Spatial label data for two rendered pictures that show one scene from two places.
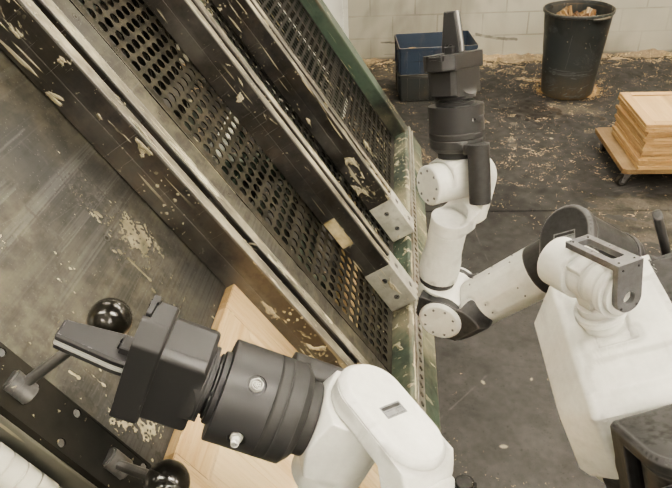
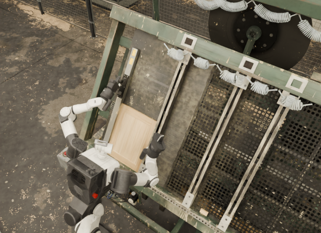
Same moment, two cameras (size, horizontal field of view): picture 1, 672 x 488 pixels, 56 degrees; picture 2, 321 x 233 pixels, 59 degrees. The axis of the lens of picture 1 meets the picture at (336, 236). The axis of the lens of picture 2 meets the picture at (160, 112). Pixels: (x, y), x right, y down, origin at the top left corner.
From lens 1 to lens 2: 2.12 m
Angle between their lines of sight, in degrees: 81
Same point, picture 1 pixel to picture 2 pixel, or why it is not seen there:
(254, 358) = (106, 90)
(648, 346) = (91, 154)
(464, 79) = (153, 142)
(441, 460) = (88, 104)
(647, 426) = (83, 143)
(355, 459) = not seen: hidden behind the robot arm
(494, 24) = not seen: outside the picture
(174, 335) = (111, 83)
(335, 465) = not seen: hidden behind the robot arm
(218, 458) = (128, 114)
